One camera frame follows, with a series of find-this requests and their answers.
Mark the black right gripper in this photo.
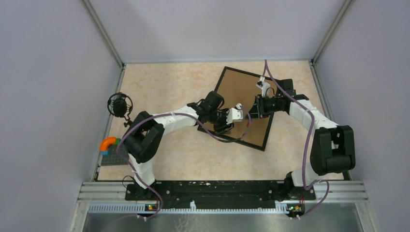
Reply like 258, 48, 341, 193
245, 94, 282, 120

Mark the black wooden picture frame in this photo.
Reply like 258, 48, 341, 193
215, 66, 273, 151

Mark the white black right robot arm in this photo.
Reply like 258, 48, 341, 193
249, 76, 356, 199

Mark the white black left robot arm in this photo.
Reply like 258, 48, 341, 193
121, 91, 242, 200

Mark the black microphone on stand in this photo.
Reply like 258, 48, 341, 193
107, 92, 133, 127

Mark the grey brick baseplate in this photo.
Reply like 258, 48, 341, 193
100, 145, 128, 166

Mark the orange curved toy brick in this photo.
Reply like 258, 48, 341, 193
99, 136, 117, 152

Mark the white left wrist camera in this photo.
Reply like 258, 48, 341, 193
226, 103, 244, 124

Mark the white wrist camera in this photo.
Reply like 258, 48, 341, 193
226, 103, 244, 124
256, 75, 271, 90

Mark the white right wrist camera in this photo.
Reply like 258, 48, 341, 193
256, 75, 271, 90

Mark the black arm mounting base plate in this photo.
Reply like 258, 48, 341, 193
125, 180, 316, 209

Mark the aluminium front frame rail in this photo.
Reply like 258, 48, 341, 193
78, 180, 368, 215

